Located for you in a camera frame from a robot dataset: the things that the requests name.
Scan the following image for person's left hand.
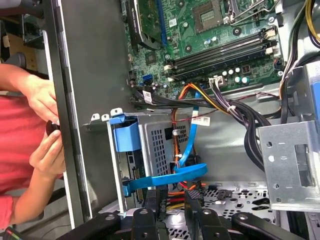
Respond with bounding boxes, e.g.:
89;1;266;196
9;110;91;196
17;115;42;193
24;74;61;125

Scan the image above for wire locking lever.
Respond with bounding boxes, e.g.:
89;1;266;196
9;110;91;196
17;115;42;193
230;0;282;26

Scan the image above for small round black tool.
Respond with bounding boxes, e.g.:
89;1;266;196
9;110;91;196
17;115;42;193
45;120;62;138

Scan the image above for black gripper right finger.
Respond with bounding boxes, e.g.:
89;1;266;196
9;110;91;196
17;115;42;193
184;189;301;240

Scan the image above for yellow black supply wires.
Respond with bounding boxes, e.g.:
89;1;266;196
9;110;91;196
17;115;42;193
279;0;320;126

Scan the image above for person's right hand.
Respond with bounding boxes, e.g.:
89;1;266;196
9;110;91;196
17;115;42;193
28;129;67;181

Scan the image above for black open PC case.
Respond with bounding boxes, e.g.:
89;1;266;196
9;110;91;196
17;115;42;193
43;0;320;240

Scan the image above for grey metal disk bay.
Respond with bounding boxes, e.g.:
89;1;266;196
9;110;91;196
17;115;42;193
82;107;195;218

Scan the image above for orange red power wire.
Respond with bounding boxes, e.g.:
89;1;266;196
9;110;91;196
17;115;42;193
164;83;226;211

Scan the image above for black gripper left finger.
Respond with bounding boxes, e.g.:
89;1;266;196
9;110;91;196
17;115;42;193
57;188;161;240

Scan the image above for green motherboard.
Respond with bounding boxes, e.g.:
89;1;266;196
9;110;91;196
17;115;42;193
121;0;287;101

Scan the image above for blue data wire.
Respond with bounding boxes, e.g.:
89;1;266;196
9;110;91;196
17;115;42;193
123;89;209;199

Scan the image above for black RAM slot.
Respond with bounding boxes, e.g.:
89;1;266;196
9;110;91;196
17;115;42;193
172;29;267;66
172;36;270;72
171;42;272;77

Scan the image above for metal socket cover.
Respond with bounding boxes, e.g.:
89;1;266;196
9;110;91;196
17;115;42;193
223;0;282;26

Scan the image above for CPU socket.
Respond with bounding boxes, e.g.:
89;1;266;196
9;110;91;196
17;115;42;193
193;1;225;35

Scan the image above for blue expansion slot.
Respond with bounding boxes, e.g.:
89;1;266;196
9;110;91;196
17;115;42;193
157;0;168;47

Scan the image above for black graphics card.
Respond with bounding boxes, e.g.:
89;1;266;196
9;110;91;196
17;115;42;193
123;0;162;52

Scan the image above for black cable bundle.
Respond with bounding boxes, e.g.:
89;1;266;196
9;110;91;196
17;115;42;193
128;87;273;173

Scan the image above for person's trunk red shirt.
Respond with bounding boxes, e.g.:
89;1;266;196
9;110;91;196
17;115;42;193
0;96;65;230

